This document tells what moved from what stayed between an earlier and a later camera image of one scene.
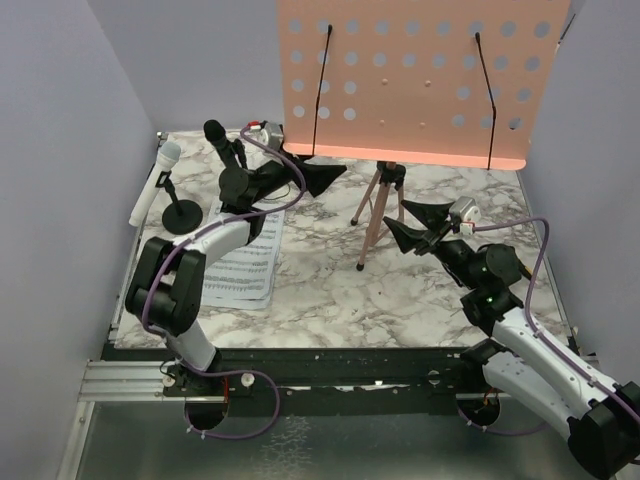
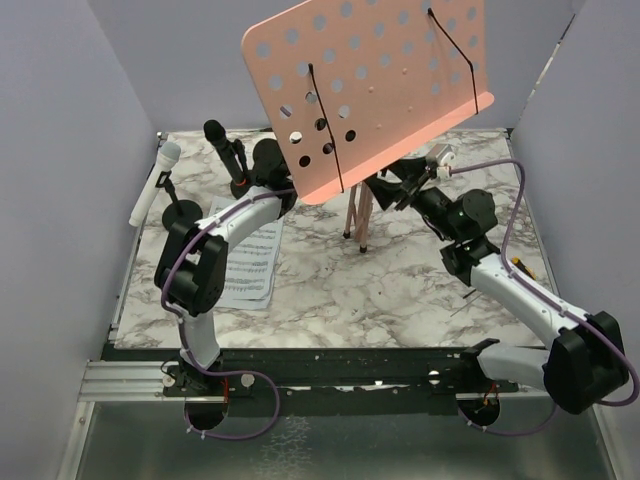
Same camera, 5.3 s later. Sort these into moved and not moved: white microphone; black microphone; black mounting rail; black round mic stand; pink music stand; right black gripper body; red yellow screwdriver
Moved: right black gripper body; pink music stand
Not moved: black microphone; black mounting rail; black round mic stand; white microphone; red yellow screwdriver
